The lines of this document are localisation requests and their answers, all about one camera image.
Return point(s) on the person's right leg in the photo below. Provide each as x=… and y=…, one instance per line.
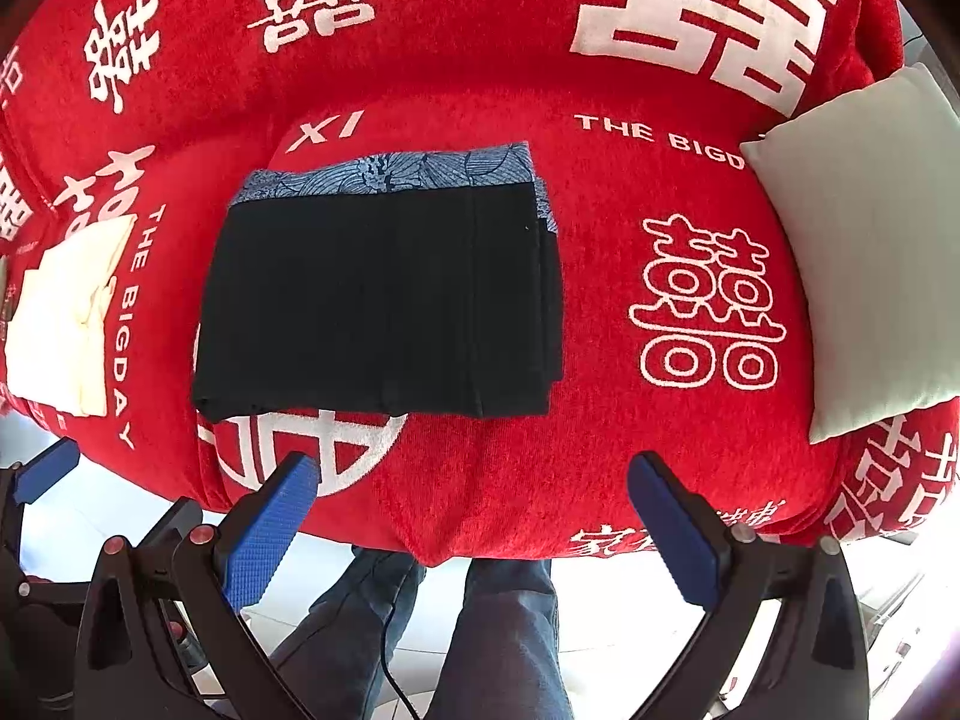
x=502, y=637

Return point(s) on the red printed blanket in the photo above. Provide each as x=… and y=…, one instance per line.
x=465, y=52

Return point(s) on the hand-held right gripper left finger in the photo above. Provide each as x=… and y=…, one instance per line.
x=262, y=532

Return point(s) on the person's left leg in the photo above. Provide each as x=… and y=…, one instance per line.
x=352, y=615

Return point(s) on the black pants with blue waistband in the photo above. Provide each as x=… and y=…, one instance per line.
x=375, y=300

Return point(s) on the folded cream cloth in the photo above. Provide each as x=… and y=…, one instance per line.
x=67, y=315

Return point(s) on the pale green cushion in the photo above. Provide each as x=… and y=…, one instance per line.
x=862, y=240

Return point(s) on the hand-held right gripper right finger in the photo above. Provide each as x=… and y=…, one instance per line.
x=671, y=532

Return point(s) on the person's leg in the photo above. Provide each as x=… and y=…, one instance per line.
x=502, y=637
x=352, y=615

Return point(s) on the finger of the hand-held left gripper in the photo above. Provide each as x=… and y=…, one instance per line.
x=176, y=517
x=45, y=474

